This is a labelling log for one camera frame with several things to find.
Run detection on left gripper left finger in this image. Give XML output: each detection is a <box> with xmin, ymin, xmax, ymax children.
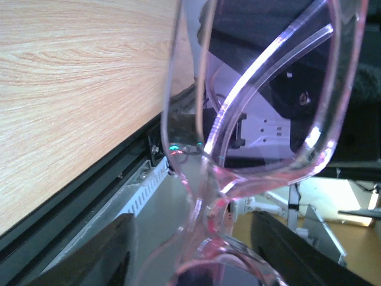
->
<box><xmin>28</xmin><ymin>214</ymin><xmax>136</xmax><ymax>285</ymax></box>

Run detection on pink sunglasses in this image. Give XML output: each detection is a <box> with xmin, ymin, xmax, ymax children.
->
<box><xmin>142</xmin><ymin>0</ymin><xmax>370</xmax><ymax>286</ymax></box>

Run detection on right controller board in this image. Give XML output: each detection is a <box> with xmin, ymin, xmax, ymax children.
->
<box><xmin>168</xmin><ymin>143</ymin><xmax>202</xmax><ymax>164</ymax></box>

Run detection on light blue slotted cable duct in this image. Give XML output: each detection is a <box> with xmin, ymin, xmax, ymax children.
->
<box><xmin>117</xmin><ymin>157</ymin><xmax>168</xmax><ymax>217</ymax></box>

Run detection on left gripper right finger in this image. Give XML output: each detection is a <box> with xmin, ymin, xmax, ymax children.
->
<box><xmin>251</xmin><ymin>212</ymin><xmax>371</xmax><ymax>285</ymax></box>

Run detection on black aluminium frame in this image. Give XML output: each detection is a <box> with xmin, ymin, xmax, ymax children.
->
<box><xmin>0</xmin><ymin>89</ymin><xmax>197</xmax><ymax>284</ymax></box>

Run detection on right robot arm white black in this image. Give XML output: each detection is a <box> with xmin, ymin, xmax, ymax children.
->
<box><xmin>199</xmin><ymin>1</ymin><xmax>380</xmax><ymax>176</ymax></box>

